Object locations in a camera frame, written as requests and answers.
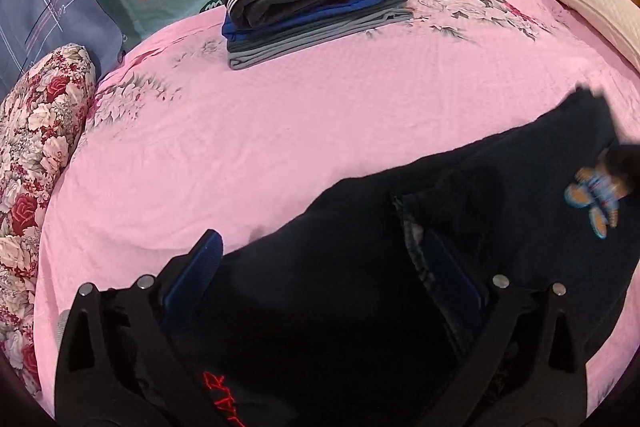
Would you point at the pink floral bed sheet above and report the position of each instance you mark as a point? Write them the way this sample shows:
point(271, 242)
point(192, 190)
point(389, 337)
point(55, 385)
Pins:
point(176, 142)

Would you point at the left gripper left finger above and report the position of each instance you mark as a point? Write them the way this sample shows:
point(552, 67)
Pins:
point(116, 365)

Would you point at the grey folded garment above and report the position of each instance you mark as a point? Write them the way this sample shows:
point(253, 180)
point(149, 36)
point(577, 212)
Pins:
point(265, 47)

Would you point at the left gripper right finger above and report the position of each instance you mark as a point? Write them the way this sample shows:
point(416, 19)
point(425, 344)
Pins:
point(520, 361)

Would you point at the blue plaid pillow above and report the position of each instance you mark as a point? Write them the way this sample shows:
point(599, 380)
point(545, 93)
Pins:
point(30, 29)

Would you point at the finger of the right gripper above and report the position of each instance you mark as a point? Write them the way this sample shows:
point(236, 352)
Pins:
point(623, 161)

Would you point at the black pants grey waistband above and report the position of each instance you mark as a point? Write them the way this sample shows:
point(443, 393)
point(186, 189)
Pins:
point(327, 322)

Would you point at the cream textured pillow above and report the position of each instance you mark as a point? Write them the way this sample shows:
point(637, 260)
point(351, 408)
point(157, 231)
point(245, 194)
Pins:
point(618, 21)

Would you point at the red floral rolled quilt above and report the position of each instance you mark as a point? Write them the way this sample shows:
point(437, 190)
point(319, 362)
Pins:
point(41, 120)

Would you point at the blue folded garment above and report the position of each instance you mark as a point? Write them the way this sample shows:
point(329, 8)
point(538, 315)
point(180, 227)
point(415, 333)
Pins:
point(329, 10)

